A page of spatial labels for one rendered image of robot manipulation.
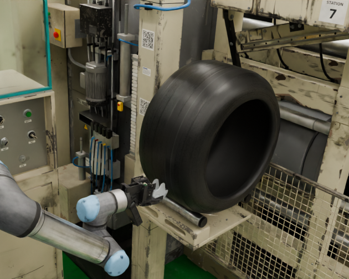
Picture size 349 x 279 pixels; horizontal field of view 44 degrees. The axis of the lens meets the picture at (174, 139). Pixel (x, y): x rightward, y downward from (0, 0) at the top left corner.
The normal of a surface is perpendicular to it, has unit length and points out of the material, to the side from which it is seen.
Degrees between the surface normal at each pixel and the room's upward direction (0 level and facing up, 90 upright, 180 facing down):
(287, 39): 90
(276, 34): 90
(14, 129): 90
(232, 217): 0
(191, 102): 46
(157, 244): 90
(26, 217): 66
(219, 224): 0
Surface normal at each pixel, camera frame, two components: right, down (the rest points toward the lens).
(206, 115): 0.10, -0.08
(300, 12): -0.72, 0.24
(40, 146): 0.69, 0.34
